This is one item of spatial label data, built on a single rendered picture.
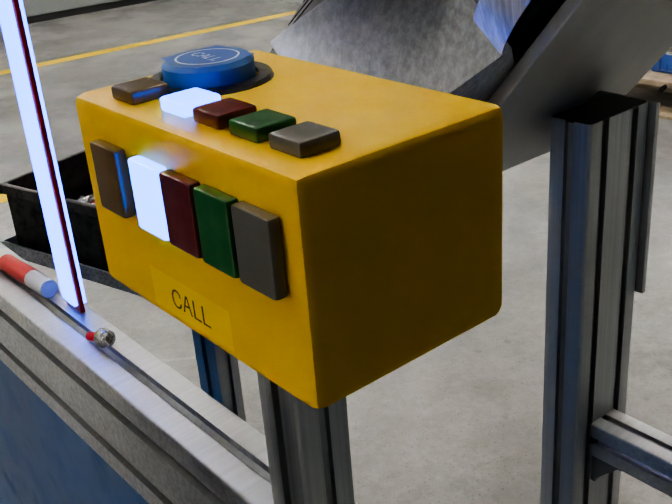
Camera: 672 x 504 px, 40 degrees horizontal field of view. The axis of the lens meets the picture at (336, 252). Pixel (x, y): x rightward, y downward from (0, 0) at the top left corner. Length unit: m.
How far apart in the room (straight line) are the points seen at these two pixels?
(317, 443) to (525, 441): 1.53
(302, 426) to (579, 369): 0.57
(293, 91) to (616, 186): 0.56
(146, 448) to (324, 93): 0.29
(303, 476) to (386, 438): 1.52
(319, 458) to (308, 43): 0.42
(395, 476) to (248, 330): 1.52
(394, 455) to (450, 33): 1.28
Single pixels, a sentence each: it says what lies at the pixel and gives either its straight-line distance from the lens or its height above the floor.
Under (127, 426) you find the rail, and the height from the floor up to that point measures 0.84.
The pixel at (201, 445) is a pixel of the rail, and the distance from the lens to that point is 0.53.
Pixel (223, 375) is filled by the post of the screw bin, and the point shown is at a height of 0.68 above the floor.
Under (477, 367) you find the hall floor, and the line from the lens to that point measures 2.17.
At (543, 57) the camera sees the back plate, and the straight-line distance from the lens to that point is 0.76.
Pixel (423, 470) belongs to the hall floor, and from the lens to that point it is 1.87.
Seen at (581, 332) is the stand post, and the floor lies 0.70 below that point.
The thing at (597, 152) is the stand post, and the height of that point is 0.88.
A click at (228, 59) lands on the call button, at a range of 0.40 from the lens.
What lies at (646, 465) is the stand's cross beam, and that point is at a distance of 1.01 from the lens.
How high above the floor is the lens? 1.17
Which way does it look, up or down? 25 degrees down
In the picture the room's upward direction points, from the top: 5 degrees counter-clockwise
